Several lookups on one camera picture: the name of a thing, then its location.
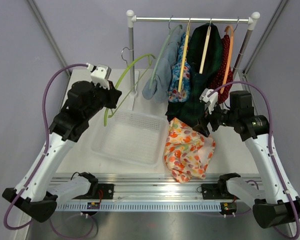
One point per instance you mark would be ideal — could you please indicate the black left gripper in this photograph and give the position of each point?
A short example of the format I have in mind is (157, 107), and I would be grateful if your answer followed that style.
(112, 94)

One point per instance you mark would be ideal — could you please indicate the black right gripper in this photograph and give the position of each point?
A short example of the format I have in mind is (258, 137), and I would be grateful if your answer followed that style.
(201, 127)

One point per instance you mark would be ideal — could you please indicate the orange floral white skirt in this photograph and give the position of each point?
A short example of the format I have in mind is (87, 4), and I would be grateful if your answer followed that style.
(187, 153)

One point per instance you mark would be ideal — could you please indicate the light blue denim skirt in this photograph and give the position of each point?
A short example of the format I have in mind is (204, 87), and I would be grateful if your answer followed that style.
(163, 76)

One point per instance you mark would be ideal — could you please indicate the yellow plastic hanger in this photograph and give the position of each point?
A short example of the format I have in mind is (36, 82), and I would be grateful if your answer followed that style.
(183, 57)

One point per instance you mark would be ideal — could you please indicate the pale green plastic hanger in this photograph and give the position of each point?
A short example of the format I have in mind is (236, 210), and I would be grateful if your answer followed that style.
(162, 50)

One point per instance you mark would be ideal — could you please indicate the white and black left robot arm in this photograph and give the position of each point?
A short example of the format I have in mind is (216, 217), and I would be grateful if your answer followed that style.
(33, 195)

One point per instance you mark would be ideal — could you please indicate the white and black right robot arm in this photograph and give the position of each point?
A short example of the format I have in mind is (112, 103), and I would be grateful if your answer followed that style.
(278, 203)

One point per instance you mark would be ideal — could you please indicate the dark green plaid skirt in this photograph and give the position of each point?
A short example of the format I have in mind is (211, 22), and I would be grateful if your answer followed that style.
(192, 109)

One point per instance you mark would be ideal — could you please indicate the red polka dot skirt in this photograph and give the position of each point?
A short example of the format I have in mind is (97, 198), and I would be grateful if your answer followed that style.
(218, 78)

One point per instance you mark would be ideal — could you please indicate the cream plastic hanger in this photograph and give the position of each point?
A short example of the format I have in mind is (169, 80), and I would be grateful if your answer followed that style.
(205, 48)

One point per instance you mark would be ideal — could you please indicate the orange plastic hanger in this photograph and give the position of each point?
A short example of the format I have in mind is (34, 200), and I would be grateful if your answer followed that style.
(230, 31)

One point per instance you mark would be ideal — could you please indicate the white plastic mesh basket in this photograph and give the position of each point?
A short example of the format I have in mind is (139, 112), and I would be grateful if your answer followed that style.
(131, 137)

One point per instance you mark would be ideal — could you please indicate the metal clothes rack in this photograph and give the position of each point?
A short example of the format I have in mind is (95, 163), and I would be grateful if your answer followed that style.
(250, 21)

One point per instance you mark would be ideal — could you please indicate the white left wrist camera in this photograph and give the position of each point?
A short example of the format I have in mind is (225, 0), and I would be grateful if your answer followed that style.
(100, 75)

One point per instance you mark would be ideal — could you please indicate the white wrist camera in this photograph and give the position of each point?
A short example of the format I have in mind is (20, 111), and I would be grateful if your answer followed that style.
(210, 98)
(100, 75)

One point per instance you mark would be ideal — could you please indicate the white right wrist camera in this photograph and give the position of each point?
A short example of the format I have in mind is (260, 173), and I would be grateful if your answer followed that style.
(210, 98)

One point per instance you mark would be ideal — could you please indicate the aluminium mounting rail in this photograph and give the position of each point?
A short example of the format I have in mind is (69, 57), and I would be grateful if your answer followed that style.
(154, 194)

